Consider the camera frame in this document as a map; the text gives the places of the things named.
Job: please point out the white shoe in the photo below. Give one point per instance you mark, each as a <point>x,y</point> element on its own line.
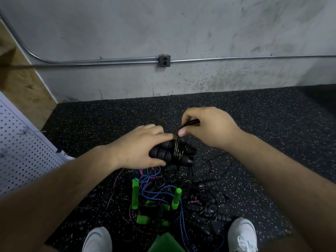
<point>242,236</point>
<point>97,240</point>

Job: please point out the white pegboard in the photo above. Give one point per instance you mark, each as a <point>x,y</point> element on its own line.
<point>23,149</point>

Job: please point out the white left shoe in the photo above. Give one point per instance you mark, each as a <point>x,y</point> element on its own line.
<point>97,240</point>

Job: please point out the white pegboard stand foot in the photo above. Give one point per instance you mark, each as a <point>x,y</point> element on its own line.
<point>63,154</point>

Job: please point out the person's left hand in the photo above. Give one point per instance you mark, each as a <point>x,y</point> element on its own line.
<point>134,149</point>

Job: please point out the person's right hand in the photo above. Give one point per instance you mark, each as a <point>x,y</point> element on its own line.
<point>212,128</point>

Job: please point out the person's left forearm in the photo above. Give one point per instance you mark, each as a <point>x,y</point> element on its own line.
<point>47,202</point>

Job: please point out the metal conduit pipe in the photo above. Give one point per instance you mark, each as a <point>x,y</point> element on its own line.
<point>105,62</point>

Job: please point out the white right shoe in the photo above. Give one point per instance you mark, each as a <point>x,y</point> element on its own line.
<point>242,236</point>

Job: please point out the grey electrical junction box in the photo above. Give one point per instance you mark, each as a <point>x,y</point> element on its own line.
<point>164,60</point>

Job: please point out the person's right forearm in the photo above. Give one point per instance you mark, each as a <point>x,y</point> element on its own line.
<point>288,181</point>

